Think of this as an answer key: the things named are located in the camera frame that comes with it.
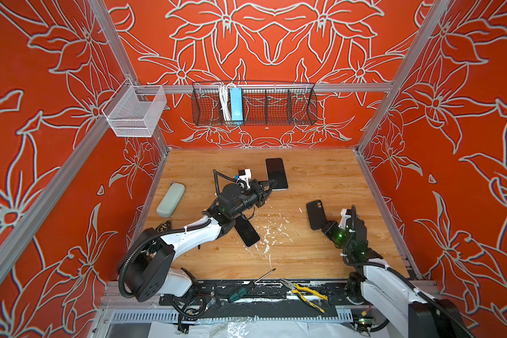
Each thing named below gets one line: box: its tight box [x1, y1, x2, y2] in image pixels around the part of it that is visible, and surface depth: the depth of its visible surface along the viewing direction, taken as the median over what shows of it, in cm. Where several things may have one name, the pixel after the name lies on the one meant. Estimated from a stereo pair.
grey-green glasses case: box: [156, 182, 186, 219], surface depth 97 cm
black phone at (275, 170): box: [264, 157, 289, 191], surface depth 77 cm
